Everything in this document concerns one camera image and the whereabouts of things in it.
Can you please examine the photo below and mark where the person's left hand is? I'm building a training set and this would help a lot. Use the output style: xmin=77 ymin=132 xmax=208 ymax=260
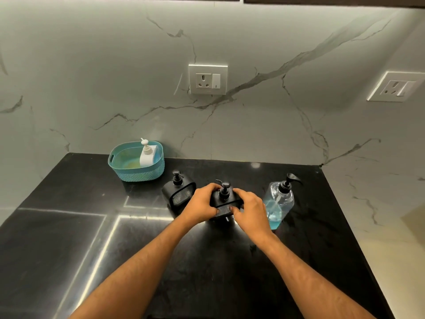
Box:
xmin=181 ymin=183 xmax=222 ymax=225

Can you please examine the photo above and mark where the person's right hand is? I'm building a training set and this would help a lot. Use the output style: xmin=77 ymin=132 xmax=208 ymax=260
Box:
xmin=230 ymin=188 xmax=275 ymax=243

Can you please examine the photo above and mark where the black soap dispenser with sponge holder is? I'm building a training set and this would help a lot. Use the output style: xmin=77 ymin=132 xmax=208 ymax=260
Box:
xmin=162 ymin=171 xmax=197 ymax=216
xmin=210 ymin=180 xmax=244 ymax=223

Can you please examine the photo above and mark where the person's right forearm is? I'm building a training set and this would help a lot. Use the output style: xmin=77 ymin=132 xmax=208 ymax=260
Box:
xmin=256 ymin=233 xmax=377 ymax=319

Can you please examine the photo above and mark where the person's left forearm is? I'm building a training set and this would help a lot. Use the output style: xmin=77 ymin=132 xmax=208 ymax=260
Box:
xmin=68 ymin=216 xmax=200 ymax=319

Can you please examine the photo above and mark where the clear pump bottle blue liquid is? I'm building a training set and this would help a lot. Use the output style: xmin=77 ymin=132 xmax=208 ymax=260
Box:
xmin=263 ymin=173 xmax=303 ymax=230

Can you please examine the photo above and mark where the white pump soap dispenser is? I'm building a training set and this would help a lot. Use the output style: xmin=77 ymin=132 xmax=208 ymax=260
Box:
xmin=139 ymin=138 xmax=157 ymax=168

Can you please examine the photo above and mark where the teal plastic basket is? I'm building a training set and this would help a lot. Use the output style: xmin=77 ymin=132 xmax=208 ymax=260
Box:
xmin=108 ymin=140 xmax=165 ymax=182

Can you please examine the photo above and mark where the white wall socket with switch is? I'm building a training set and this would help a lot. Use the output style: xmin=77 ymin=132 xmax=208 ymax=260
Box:
xmin=367 ymin=71 xmax=425 ymax=103
xmin=188 ymin=64 xmax=228 ymax=95

